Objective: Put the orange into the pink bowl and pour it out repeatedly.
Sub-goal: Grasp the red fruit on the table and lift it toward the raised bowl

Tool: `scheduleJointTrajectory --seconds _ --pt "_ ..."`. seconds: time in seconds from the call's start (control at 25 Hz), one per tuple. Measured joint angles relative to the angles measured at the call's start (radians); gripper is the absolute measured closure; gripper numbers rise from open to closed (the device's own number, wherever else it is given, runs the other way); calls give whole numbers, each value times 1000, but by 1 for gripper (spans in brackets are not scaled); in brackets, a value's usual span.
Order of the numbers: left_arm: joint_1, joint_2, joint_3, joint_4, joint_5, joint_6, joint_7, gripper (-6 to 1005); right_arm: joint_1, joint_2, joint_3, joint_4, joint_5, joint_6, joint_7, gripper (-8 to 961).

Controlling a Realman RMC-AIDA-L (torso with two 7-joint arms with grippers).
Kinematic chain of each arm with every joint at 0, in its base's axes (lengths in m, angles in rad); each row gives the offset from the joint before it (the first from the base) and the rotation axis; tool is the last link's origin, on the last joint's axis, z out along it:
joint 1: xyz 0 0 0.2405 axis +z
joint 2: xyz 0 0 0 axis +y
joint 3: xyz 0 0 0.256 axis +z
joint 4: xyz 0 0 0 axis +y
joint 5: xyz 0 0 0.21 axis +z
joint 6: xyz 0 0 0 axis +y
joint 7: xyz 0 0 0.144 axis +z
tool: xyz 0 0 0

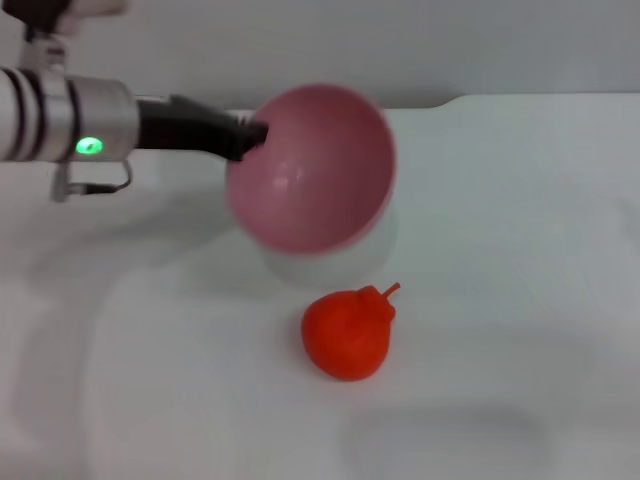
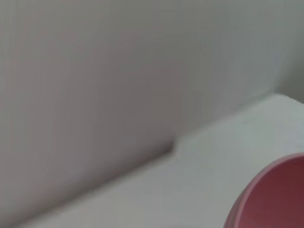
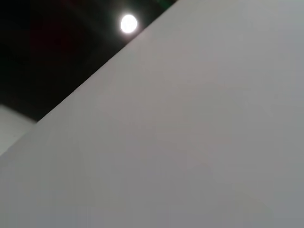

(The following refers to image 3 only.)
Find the round white ceiling lamp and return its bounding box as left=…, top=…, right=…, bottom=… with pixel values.
left=119, top=13, right=138, bottom=33

